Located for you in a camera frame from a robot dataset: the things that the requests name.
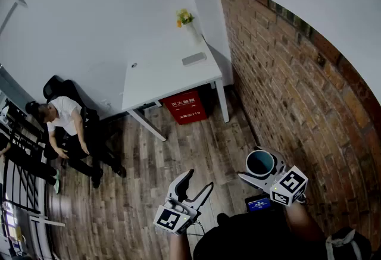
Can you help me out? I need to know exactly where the yellow flower bouquet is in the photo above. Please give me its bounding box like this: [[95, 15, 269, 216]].
[[176, 8, 196, 29]]

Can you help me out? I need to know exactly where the person's right forearm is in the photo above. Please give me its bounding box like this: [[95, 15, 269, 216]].
[[284, 201, 326, 242]]

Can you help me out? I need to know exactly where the grey strap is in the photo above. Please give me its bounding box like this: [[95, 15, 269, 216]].
[[325, 228, 358, 260]]

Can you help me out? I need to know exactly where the black office chair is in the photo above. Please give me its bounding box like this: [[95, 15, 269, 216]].
[[43, 75, 127, 178]]

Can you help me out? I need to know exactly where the person in black shirt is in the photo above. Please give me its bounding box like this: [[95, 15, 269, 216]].
[[192, 212, 373, 260]]

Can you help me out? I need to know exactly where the black metal railing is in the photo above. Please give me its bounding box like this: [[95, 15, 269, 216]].
[[0, 98, 60, 215]]

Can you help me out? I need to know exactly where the white table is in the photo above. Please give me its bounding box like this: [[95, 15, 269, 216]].
[[121, 33, 230, 142]]

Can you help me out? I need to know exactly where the grey rectangular tray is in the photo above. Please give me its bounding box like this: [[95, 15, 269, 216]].
[[182, 52, 208, 67]]

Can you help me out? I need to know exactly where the red metal box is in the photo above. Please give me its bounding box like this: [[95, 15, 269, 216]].
[[159, 89, 209, 126]]

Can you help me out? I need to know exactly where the white vase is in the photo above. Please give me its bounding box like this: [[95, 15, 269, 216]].
[[185, 22, 204, 43]]

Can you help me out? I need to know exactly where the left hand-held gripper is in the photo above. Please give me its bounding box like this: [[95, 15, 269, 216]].
[[153, 168, 214, 236]]

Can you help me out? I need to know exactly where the thin black cable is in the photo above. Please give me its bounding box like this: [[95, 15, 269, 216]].
[[188, 221, 207, 237]]

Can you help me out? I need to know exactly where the person's left forearm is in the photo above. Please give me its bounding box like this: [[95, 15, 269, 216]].
[[169, 230, 194, 260]]

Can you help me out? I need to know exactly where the white cup teal inside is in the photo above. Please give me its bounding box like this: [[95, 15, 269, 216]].
[[245, 149, 276, 178]]

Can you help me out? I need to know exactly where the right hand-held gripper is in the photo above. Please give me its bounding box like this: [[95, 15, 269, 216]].
[[238, 146, 309, 207]]

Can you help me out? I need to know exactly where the black device with blue screen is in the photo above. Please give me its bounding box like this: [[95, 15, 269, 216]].
[[244, 195, 273, 213]]

